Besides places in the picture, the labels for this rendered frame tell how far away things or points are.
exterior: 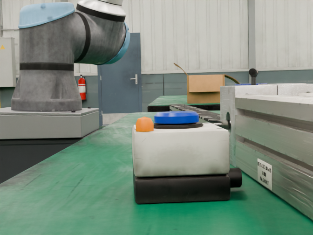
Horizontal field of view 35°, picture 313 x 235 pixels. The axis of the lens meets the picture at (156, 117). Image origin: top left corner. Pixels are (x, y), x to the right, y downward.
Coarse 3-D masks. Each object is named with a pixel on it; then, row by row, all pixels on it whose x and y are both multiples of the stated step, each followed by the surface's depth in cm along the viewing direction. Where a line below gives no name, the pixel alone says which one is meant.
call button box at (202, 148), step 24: (144, 144) 41; (168, 144) 41; (192, 144) 41; (216, 144) 41; (144, 168) 41; (168, 168) 41; (192, 168) 41; (216, 168) 42; (144, 192) 41; (168, 192) 41; (192, 192) 42; (216, 192) 42
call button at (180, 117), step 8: (160, 112) 45; (168, 112) 44; (176, 112) 44; (184, 112) 44; (192, 112) 44; (160, 120) 44; (168, 120) 43; (176, 120) 43; (184, 120) 43; (192, 120) 44
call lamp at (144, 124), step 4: (140, 120) 41; (144, 120) 41; (148, 120) 41; (136, 124) 42; (140, 124) 41; (144, 124) 41; (148, 124) 41; (152, 124) 42; (136, 128) 42; (140, 128) 41; (144, 128) 41; (148, 128) 41; (152, 128) 42
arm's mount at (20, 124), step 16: (0, 112) 99; (16, 112) 99; (32, 112) 99; (48, 112) 99; (64, 112) 99; (80, 112) 100; (96, 112) 116; (0, 128) 99; (16, 128) 99; (32, 128) 99; (48, 128) 99; (64, 128) 99; (80, 128) 98; (96, 128) 116
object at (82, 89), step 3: (81, 75) 1136; (81, 78) 1141; (78, 81) 1142; (81, 81) 1138; (84, 81) 1142; (78, 84) 1143; (81, 84) 1139; (84, 84) 1142; (78, 87) 1144; (81, 87) 1139; (84, 87) 1142; (81, 90) 1139; (84, 90) 1143; (81, 93) 1140; (84, 93) 1143; (81, 96) 1140; (84, 96) 1143; (84, 99) 1143
